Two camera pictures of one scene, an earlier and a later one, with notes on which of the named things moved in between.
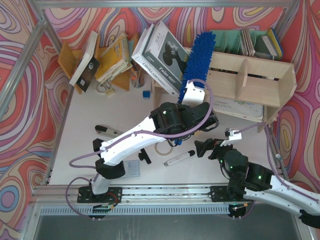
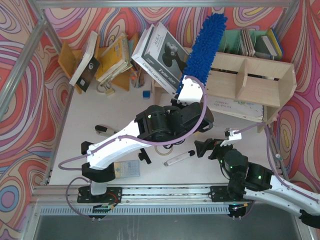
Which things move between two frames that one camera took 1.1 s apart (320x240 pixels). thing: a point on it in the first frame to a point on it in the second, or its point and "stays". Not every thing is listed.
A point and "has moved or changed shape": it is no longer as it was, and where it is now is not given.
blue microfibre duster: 203,45 has moved or changed shape
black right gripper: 213,149 stays
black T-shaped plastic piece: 144,155 stays
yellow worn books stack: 114,59 stays
